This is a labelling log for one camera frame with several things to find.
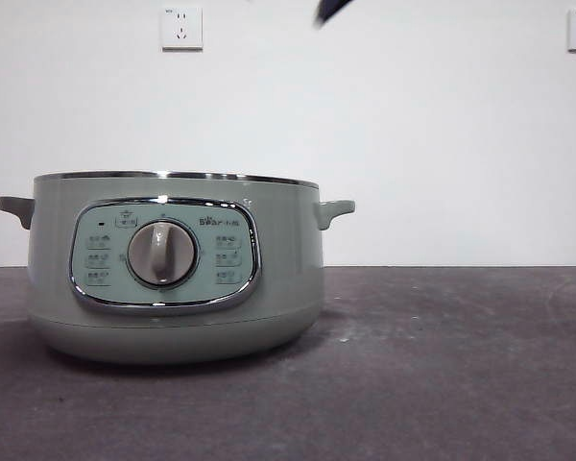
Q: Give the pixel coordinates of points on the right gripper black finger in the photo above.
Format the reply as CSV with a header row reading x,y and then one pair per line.
x,y
331,9

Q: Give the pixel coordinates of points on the pale green electric pot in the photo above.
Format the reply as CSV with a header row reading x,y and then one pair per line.
x,y
278,249

